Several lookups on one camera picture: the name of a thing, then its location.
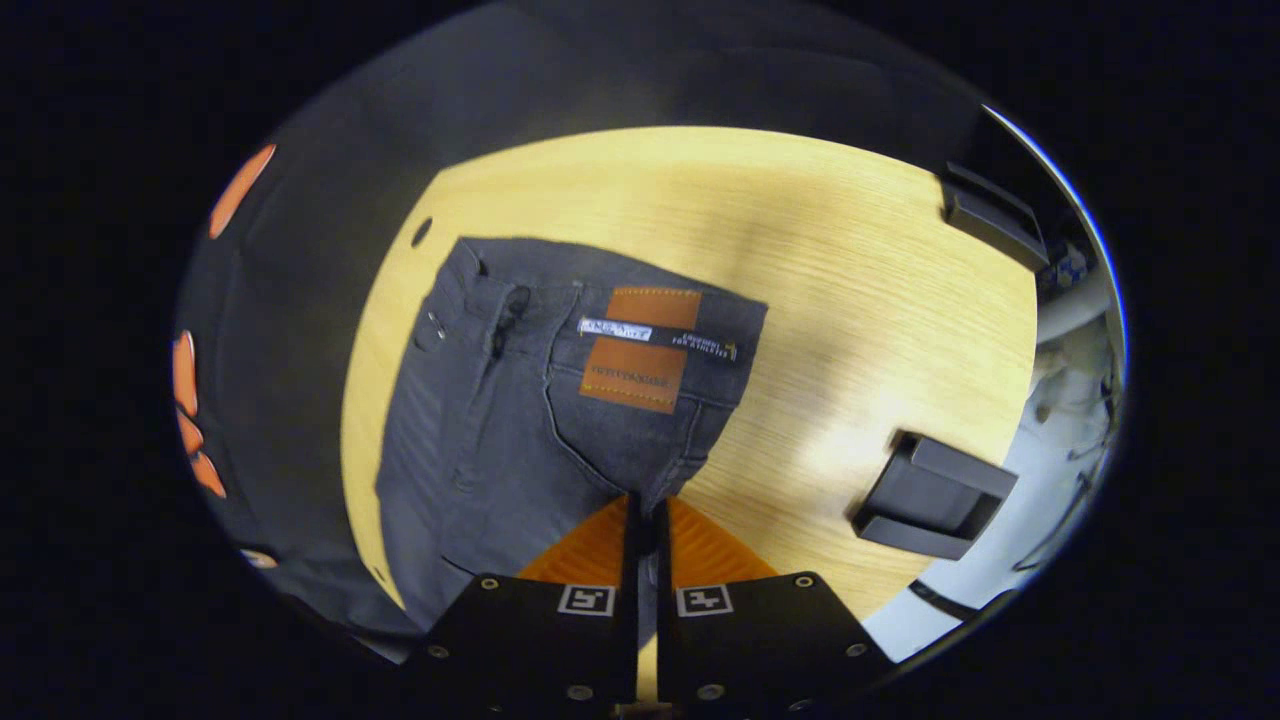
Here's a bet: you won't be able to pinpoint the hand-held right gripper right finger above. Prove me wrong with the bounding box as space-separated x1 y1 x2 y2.
654 496 894 716

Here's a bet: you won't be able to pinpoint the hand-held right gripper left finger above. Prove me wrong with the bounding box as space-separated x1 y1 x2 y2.
398 494 642 720

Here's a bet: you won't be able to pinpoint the dark grey jeans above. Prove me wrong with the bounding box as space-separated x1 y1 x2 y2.
375 237 770 646

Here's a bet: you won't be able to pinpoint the black backdrop cloth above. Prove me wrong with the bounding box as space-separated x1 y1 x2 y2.
172 0 1001 641

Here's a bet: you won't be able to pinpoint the black metal bracket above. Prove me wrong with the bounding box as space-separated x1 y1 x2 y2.
850 431 1020 562
940 161 1051 273

